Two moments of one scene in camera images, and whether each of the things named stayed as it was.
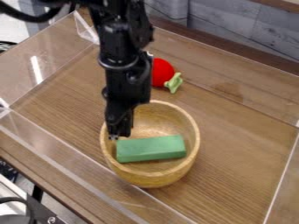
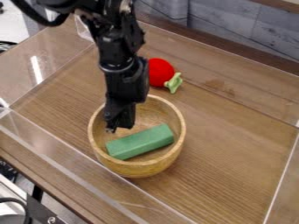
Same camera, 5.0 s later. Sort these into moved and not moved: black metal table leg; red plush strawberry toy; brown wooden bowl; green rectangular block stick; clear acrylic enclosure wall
Moved: brown wooden bowl; green rectangular block stick
Not moved: clear acrylic enclosure wall; red plush strawberry toy; black metal table leg
